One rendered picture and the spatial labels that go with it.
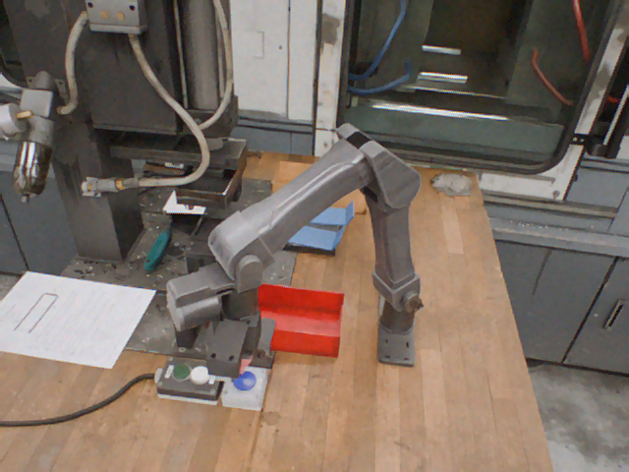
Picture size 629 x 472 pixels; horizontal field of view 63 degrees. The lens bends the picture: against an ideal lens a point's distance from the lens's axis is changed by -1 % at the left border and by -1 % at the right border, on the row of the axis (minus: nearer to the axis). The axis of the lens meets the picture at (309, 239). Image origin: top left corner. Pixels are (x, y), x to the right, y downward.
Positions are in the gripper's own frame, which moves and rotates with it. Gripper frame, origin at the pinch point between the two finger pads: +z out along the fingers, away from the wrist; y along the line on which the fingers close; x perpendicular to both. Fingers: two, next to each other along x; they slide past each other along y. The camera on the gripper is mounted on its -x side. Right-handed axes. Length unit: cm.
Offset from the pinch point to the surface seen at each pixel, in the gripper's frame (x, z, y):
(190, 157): 32.0, -20.4, -17.1
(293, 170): 70, 2, -2
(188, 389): -2.9, 4.1, -8.7
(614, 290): 89, 46, 110
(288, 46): 97, -23, -8
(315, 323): 18.3, 6.2, 10.7
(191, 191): 25.5, -17.0, -15.2
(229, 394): -2.8, 4.0, -1.6
